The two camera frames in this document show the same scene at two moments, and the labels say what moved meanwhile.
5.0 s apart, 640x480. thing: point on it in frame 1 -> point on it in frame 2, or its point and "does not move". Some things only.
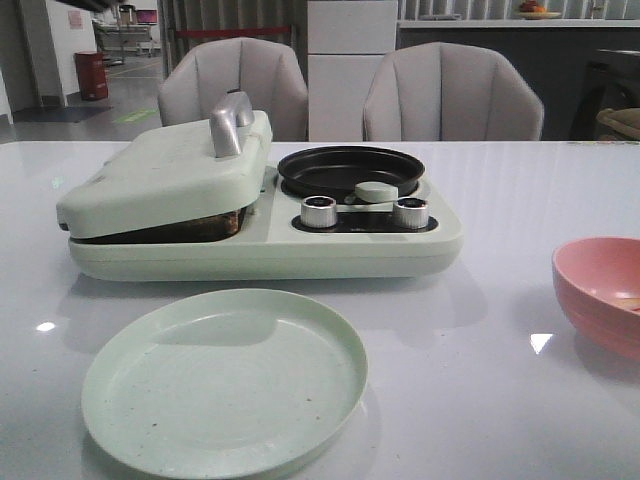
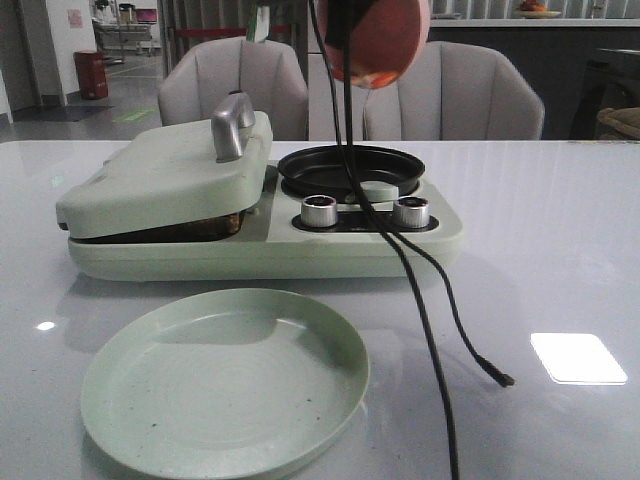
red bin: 92,67 does not move
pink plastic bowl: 598,281 -> 386,44
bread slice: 209,228 does not move
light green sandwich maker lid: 175,171 does not move
